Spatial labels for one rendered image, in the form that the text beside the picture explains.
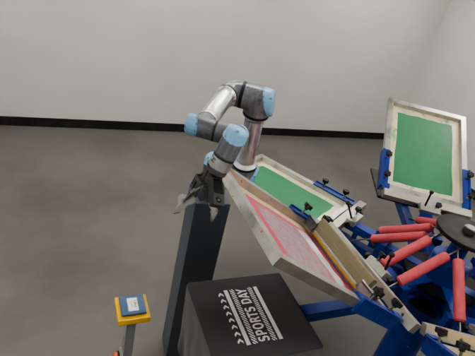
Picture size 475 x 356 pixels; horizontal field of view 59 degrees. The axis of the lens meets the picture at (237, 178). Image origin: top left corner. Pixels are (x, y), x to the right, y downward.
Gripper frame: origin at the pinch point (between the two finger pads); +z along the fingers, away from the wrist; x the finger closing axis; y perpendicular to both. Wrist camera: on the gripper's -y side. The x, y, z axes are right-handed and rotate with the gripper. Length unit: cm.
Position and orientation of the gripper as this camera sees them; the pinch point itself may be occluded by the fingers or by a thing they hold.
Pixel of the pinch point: (193, 219)
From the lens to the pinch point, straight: 144.9
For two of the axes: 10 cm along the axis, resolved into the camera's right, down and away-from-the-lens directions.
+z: -4.7, 8.1, 3.5
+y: -3.4, -5.3, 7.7
